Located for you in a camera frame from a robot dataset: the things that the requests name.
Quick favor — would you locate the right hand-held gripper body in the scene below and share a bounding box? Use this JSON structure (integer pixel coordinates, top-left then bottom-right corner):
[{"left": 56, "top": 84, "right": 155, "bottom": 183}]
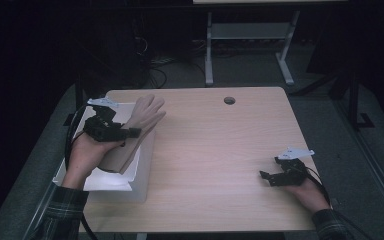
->
[{"left": 274, "top": 146, "right": 316, "bottom": 187}]

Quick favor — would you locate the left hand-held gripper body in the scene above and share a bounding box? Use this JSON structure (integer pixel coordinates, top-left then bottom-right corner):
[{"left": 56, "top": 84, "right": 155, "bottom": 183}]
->
[{"left": 83, "top": 96, "right": 128, "bottom": 143}]

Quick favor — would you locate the beige knit glove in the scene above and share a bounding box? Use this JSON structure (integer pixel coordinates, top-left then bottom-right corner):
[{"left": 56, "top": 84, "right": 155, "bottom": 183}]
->
[
  {"left": 98, "top": 93, "right": 167, "bottom": 175},
  {"left": 113, "top": 111, "right": 167, "bottom": 175}
]

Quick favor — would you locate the white storage box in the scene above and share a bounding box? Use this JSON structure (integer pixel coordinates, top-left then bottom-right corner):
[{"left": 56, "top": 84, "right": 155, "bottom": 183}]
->
[{"left": 52, "top": 99, "right": 157, "bottom": 204}]

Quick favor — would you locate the person's right hand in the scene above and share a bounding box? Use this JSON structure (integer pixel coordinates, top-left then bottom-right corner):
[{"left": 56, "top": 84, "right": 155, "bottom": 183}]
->
[{"left": 284, "top": 178, "right": 331, "bottom": 215}]

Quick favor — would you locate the person's left hand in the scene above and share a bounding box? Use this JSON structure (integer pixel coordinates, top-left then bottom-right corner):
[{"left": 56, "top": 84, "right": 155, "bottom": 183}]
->
[{"left": 61, "top": 132, "right": 125, "bottom": 191}]

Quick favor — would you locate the black metal stand leg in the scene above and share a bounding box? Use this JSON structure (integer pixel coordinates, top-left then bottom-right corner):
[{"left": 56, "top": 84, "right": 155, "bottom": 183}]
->
[
  {"left": 63, "top": 71, "right": 88, "bottom": 128},
  {"left": 342, "top": 68, "right": 376, "bottom": 132}
]

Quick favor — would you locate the tangle of black floor cables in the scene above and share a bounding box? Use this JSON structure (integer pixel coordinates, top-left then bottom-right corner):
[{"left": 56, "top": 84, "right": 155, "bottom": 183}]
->
[{"left": 132, "top": 33, "right": 208, "bottom": 90}]

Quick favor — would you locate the aluminium floor rail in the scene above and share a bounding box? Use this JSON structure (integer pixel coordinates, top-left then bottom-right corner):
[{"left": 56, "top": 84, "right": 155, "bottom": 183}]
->
[
  {"left": 332, "top": 99, "right": 384, "bottom": 232},
  {"left": 21, "top": 182, "right": 61, "bottom": 240}
]

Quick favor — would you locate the grey metal table frame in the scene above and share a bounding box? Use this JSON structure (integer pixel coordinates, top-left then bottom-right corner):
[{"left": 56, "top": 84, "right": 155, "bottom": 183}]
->
[{"left": 204, "top": 9, "right": 301, "bottom": 87}]

